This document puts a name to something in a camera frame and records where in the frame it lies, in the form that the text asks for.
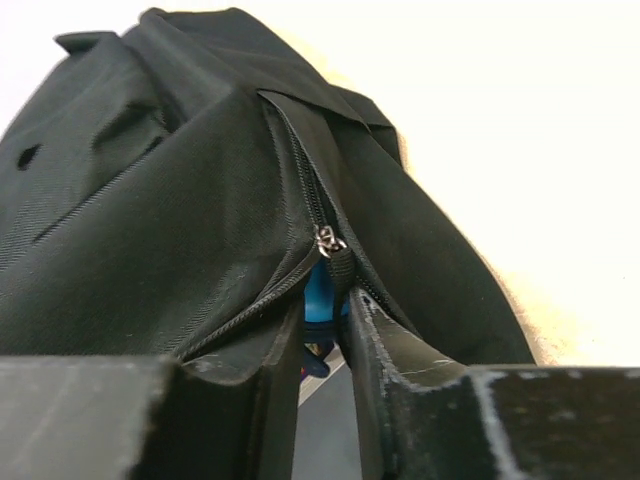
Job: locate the black backpack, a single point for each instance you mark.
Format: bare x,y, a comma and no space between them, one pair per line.
166,187

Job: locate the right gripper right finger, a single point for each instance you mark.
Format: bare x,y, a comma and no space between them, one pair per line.
421,415

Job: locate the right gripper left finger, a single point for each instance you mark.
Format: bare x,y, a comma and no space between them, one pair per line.
227,415

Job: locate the blue zip pencil case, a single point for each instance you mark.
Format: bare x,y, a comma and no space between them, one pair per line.
319,330

